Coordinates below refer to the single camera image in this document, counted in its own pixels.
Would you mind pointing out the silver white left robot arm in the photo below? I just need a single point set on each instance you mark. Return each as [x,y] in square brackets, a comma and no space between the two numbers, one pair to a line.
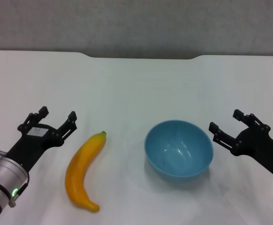
[2,173]

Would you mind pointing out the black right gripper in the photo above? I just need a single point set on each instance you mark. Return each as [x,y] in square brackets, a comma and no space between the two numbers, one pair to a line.
[260,145]

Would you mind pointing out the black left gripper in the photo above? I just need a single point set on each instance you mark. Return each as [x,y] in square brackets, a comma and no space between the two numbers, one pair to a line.
[31,147]

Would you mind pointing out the yellow banana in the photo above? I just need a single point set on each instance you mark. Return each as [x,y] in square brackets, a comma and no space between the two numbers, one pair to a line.
[80,168]

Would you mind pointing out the blue bowl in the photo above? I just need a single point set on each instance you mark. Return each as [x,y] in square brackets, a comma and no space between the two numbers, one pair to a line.
[178,150]

